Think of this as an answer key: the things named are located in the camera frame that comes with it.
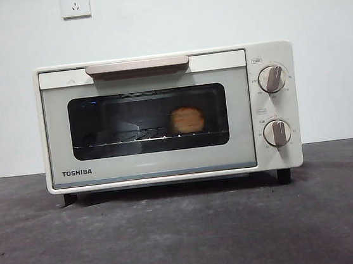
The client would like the golden bread loaf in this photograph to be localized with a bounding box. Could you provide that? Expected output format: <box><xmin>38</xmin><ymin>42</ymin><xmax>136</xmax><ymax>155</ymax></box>
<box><xmin>167</xmin><ymin>103</ymin><xmax>208</xmax><ymax>136</ymax></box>

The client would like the glass oven door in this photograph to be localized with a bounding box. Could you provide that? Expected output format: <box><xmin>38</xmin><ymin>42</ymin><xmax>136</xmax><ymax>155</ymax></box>
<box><xmin>38</xmin><ymin>49</ymin><xmax>259</xmax><ymax>190</ymax></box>

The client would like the cream oven knob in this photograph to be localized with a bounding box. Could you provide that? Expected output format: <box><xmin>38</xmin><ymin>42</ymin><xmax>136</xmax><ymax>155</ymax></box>
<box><xmin>261</xmin><ymin>117</ymin><xmax>293</xmax><ymax>149</ymax></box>
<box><xmin>257</xmin><ymin>63</ymin><xmax>289</xmax><ymax>95</ymax></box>

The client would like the white Toshiba toaster oven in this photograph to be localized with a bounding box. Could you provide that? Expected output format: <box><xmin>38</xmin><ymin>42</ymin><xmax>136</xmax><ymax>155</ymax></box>
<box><xmin>32</xmin><ymin>38</ymin><xmax>308</xmax><ymax>212</ymax></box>

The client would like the wire oven rack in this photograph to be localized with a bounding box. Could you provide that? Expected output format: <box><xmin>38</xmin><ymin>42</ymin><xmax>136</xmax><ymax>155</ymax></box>
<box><xmin>72</xmin><ymin>120</ymin><xmax>228</xmax><ymax>150</ymax></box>

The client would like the white wall socket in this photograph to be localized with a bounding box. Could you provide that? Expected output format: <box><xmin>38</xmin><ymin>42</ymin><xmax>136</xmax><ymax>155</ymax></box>
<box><xmin>60</xmin><ymin>0</ymin><xmax>92</xmax><ymax>20</ymax></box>

